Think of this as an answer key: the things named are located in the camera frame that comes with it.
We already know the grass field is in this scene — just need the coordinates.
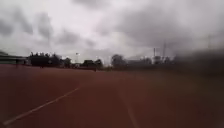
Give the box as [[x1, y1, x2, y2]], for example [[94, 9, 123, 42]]
[[133, 69, 224, 98]]

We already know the low building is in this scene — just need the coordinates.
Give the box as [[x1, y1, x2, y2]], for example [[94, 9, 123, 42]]
[[0, 50, 29, 66]]

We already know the red running track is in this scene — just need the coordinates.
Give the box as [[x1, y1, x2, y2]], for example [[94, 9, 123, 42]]
[[0, 63, 224, 128]]

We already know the row of trees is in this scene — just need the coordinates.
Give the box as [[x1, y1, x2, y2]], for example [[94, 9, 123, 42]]
[[27, 51, 224, 72]]

